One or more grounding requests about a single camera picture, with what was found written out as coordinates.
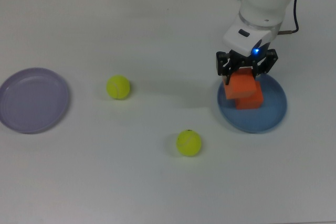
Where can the yellow tennis ball black print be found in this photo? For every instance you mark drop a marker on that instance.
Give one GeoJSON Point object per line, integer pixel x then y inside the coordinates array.
{"type": "Point", "coordinates": [189, 144]}

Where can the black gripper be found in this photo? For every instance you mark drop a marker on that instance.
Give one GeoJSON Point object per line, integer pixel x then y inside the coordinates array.
{"type": "Point", "coordinates": [245, 62]}

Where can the orange foam cube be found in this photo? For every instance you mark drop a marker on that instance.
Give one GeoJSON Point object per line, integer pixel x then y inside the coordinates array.
{"type": "Point", "coordinates": [240, 87]}
{"type": "Point", "coordinates": [252, 104]}

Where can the purple plastic plate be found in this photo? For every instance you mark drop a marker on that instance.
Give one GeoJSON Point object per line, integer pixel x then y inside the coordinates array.
{"type": "Point", "coordinates": [34, 100]}

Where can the blue plastic plate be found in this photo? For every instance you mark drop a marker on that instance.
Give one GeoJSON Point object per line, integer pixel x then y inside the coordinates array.
{"type": "Point", "coordinates": [262, 121]}

